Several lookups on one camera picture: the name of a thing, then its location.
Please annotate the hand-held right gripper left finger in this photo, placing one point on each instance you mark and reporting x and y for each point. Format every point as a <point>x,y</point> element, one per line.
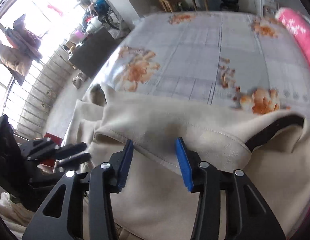
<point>125,165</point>

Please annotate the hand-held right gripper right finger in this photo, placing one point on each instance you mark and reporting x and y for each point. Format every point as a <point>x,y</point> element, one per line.
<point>183,165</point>

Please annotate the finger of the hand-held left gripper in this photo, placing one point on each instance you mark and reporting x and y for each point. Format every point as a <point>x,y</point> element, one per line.
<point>72,149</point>
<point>74,160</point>

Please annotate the beige zip jacket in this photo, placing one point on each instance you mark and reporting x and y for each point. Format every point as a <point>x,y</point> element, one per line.
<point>170,205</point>

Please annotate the pile of clothes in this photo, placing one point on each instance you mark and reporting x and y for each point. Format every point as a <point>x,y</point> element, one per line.
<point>99,12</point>

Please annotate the red box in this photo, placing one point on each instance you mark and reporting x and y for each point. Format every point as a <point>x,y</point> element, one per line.
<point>53,138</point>

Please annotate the white fluffy rug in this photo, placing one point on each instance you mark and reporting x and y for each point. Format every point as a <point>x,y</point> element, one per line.
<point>9,217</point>

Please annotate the metal window railing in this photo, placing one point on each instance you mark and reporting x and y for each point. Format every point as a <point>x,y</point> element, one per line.
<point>37,95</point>

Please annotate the floral plaid bed sheet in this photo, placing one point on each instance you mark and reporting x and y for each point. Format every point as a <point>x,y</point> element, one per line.
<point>195,55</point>

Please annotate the hanging padded coat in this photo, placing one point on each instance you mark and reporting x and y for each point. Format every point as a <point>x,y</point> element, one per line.
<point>14,52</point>

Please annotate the pink floral blanket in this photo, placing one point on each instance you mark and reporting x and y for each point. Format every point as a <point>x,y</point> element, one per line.
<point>297,30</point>

